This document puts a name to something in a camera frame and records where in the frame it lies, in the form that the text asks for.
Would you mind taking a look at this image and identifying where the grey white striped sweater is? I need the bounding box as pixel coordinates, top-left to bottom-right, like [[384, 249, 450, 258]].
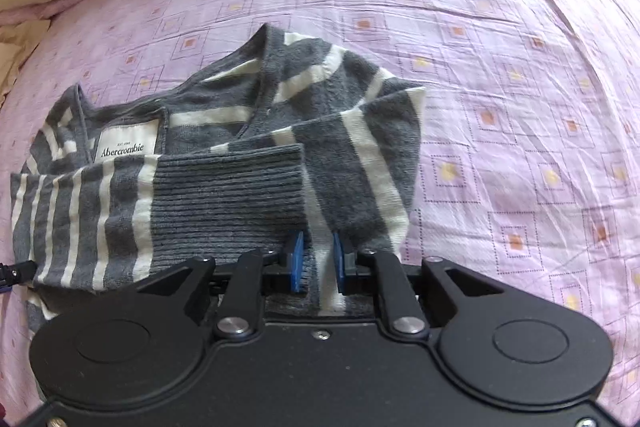
[[10, 23, 427, 333]]

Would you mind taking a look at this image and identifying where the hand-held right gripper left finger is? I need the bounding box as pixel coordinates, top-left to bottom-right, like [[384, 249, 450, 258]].
[[136, 231, 306, 341]]

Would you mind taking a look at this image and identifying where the purple patterned bed sheet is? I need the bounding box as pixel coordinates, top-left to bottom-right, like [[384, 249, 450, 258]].
[[0, 0, 640, 427]]

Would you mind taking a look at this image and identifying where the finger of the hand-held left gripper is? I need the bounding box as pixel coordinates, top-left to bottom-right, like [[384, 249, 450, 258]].
[[0, 260, 39, 293]]

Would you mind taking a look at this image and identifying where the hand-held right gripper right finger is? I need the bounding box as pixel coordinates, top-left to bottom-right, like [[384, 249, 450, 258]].
[[332, 231, 505, 336]]

